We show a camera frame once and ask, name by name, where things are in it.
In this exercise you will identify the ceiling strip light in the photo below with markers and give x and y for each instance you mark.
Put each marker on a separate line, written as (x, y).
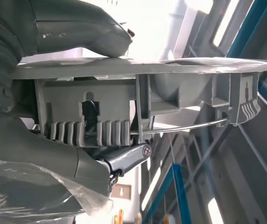
(151, 190)
(215, 213)
(226, 21)

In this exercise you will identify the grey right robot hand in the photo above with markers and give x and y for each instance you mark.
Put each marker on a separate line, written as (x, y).
(42, 148)

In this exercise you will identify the brown wall box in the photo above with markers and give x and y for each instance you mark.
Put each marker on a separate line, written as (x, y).
(121, 192)

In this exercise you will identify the blue metal shelf rack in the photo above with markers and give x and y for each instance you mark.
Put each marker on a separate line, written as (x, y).
(182, 191)

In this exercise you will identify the clear plastic film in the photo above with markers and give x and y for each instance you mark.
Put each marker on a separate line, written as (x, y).
(98, 202)

